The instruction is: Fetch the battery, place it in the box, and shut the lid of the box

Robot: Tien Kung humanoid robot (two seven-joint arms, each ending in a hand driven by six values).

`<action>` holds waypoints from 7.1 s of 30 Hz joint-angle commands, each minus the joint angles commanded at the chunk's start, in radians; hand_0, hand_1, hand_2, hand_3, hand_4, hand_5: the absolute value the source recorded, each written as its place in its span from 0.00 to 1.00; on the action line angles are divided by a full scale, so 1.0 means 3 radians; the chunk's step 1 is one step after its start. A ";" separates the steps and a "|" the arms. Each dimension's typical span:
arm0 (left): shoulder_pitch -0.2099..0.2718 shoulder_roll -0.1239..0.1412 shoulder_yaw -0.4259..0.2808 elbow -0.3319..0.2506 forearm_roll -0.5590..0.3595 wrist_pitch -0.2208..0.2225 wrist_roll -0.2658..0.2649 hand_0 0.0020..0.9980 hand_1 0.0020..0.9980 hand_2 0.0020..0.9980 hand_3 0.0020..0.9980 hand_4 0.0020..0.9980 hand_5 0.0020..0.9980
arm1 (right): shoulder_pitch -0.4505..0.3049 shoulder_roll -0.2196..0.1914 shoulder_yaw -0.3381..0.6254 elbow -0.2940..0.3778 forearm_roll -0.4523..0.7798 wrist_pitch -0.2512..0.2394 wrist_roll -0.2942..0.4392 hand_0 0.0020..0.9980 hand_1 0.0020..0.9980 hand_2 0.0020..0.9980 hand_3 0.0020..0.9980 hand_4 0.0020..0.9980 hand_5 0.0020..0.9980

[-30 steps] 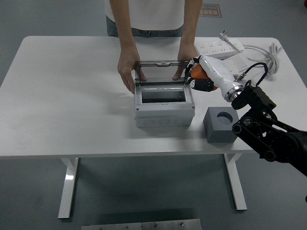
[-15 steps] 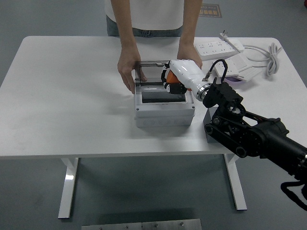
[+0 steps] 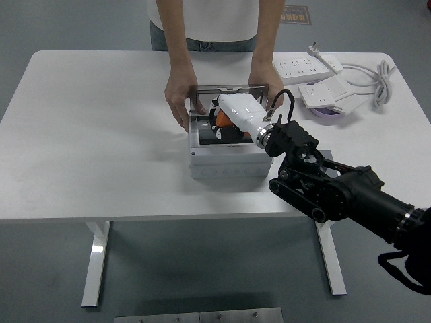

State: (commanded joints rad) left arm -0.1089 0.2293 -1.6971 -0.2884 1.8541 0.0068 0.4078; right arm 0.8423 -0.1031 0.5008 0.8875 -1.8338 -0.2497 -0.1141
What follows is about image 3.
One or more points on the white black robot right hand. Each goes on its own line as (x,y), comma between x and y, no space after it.
(242,107)

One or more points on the person's right hand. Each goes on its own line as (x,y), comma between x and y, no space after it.
(180,91)

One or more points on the person's left hand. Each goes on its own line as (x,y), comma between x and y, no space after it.
(264,75)

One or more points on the orange cylindrical battery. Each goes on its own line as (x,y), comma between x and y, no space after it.
(224,119)

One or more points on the transparent hinged box lid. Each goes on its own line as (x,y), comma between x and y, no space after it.
(205,89)

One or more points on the grey plastic enclosure box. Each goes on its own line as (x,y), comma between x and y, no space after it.
(229,158)

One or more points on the person's left forearm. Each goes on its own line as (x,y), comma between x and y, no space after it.
(267,33)

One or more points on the person's right forearm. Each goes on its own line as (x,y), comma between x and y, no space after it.
(175,33)

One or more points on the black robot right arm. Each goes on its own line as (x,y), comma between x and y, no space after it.
(353,195)

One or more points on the large white power strip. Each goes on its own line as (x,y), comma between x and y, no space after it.
(299,70)

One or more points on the white pronged plug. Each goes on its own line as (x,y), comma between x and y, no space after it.
(313,49)

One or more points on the small white power strip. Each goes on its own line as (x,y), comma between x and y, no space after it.
(320,92)

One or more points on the dark floor sign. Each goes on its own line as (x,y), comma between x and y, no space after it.
(299,18)

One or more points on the purple round disc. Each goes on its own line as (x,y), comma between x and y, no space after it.
(325,112)

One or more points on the person's torso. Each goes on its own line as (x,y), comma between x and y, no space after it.
(219,20)

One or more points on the white flat socket plate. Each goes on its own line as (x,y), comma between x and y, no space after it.
(350,102)

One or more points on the white table leg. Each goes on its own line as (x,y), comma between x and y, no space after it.
(96,262)
(331,262)

